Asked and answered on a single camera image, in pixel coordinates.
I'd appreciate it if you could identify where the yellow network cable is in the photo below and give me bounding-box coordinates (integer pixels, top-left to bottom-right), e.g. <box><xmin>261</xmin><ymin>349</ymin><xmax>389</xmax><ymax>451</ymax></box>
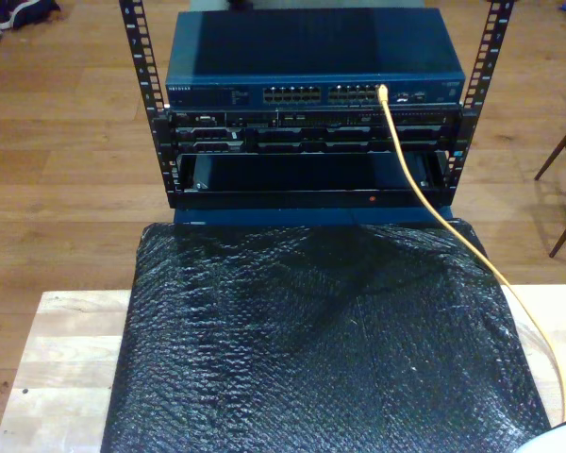
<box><xmin>375</xmin><ymin>83</ymin><xmax>566</xmax><ymax>423</ymax></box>

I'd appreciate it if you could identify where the black server unit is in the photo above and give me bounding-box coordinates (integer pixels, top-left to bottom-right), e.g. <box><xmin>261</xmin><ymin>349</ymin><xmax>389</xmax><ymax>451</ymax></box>
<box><xmin>167</xmin><ymin>109</ymin><xmax>463</xmax><ymax>155</ymax></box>

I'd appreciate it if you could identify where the black bubble wrap mat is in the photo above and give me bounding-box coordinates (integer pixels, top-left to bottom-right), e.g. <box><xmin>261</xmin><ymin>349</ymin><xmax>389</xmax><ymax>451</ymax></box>
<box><xmin>99</xmin><ymin>219</ymin><xmax>560</xmax><ymax>453</ymax></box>

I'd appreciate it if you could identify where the dark wooden chair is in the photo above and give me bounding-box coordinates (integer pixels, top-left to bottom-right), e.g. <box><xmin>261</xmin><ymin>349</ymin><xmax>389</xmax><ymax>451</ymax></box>
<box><xmin>534</xmin><ymin>110</ymin><xmax>566</xmax><ymax>259</ymax></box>

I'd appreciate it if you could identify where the dark sneaker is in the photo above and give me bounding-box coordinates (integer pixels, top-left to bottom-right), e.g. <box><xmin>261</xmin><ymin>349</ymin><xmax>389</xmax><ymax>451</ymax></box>
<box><xmin>0</xmin><ymin>0</ymin><xmax>61</xmax><ymax>30</ymax></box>

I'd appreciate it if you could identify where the blue network switch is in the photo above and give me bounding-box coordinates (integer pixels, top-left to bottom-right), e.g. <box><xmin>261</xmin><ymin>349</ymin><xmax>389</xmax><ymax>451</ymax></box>
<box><xmin>164</xmin><ymin>9</ymin><xmax>467</xmax><ymax>110</ymax></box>

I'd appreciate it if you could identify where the black rack frame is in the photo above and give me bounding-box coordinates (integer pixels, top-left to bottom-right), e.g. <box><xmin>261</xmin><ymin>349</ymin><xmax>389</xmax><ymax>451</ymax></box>
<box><xmin>118</xmin><ymin>0</ymin><xmax>518</xmax><ymax>210</ymax></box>

